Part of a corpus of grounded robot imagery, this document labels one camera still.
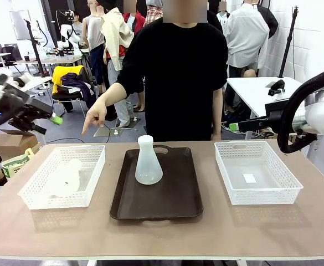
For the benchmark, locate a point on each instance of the mannequin with grey tank top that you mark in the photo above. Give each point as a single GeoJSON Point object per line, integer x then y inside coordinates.
{"type": "Point", "coordinates": [95, 36]}

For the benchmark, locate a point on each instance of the black device on white base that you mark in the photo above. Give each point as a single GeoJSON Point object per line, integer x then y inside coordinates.
{"type": "Point", "coordinates": [277, 87]}

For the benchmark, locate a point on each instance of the dark brown plastic tray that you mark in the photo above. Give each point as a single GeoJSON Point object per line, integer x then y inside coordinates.
{"type": "Point", "coordinates": [156, 194]}

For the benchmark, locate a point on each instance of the white perforated plastic basket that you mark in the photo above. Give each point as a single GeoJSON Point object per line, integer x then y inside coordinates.
{"type": "Point", "coordinates": [257, 177]}
{"type": "Point", "coordinates": [64, 177]}

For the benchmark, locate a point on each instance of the mannequin with white shirt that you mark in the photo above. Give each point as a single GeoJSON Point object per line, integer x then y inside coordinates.
{"type": "Point", "coordinates": [244, 36]}

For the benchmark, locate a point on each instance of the black office chair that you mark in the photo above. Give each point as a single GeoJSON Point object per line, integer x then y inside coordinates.
{"type": "Point", "coordinates": [8, 59]}

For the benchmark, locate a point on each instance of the mannequin with beige jacket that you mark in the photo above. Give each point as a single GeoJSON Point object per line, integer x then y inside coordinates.
{"type": "Point", "coordinates": [117, 41]}

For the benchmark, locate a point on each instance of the yellow garment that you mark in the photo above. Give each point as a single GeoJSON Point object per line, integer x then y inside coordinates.
{"type": "Point", "coordinates": [57, 76]}

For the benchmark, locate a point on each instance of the white paper label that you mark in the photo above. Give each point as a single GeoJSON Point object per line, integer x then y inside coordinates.
{"type": "Point", "coordinates": [250, 178]}

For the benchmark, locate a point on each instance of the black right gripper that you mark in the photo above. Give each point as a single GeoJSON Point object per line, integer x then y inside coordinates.
{"type": "Point", "coordinates": [275, 116]}

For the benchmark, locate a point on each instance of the person's left hand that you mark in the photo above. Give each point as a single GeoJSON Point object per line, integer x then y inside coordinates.
{"type": "Point", "coordinates": [216, 135]}

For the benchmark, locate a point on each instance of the black light stand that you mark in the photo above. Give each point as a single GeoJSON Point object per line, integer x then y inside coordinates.
{"type": "Point", "coordinates": [289, 38]}

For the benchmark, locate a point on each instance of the dark purple garment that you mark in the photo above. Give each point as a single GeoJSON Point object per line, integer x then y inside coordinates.
{"type": "Point", "coordinates": [80, 86]}

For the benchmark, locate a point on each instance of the mannequin with black jacket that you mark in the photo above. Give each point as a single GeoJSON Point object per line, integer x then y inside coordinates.
{"type": "Point", "coordinates": [269, 22]}

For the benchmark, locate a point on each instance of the metal frame chair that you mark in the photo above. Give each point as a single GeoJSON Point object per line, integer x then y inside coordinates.
{"type": "Point", "coordinates": [67, 97]}

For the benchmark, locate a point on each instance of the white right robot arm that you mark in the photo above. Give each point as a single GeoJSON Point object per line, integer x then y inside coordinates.
{"type": "Point", "coordinates": [322, 105]}

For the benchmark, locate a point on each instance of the mannequin with red shirt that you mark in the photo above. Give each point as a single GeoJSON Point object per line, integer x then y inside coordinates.
{"type": "Point", "coordinates": [135, 23]}

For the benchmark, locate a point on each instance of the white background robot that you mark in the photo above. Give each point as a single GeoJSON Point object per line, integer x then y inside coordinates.
{"type": "Point", "coordinates": [67, 31]}

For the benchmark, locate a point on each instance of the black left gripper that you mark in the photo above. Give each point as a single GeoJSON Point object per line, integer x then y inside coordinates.
{"type": "Point", "coordinates": [31, 110]}

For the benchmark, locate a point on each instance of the white table with metal leg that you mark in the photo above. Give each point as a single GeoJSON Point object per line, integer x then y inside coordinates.
{"type": "Point", "coordinates": [40, 81]}

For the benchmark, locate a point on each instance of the translucent plastic conical flask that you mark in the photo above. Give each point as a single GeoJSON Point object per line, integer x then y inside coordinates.
{"type": "Point", "coordinates": [66, 177]}
{"type": "Point", "coordinates": [148, 163]}

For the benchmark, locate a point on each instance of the black tripod stand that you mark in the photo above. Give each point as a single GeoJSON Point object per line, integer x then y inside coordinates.
{"type": "Point", "coordinates": [35, 50]}

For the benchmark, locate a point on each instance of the brown cardboard box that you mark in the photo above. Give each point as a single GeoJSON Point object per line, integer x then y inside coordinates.
{"type": "Point", "coordinates": [12, 142]}

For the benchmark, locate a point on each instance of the person's right hand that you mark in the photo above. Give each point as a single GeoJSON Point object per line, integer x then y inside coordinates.
{"type": "Point", "coordinates": [98, 113]}

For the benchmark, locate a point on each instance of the person's right forearm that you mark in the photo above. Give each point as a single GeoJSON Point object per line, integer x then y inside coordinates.
{"type": "Point", "coordinates": [114, 94]}

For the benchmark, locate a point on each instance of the person in black shirt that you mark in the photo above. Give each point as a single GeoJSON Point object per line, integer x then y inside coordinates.
{"type": "Point", "coordinates": [178, 83]}

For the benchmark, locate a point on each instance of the grey mannequin floor plate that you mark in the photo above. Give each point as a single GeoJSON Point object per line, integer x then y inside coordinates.
{"type": "Point", "coordinates": [109, 132]}

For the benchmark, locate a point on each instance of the person's left forearm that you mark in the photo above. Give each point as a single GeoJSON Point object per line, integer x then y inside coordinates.
{"type": "Point", "coordinates": [216, 108]}

